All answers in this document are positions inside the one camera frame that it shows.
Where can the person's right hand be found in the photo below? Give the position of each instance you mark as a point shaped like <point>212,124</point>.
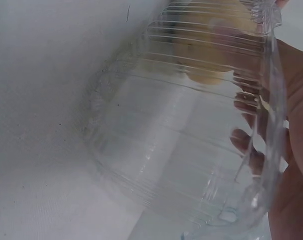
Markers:
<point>297,105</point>

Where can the clear ribbed glass bowl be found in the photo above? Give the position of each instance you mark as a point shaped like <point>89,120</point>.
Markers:
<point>166,140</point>

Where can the pale yellow rounded object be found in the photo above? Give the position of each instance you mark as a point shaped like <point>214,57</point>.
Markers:
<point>206,50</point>

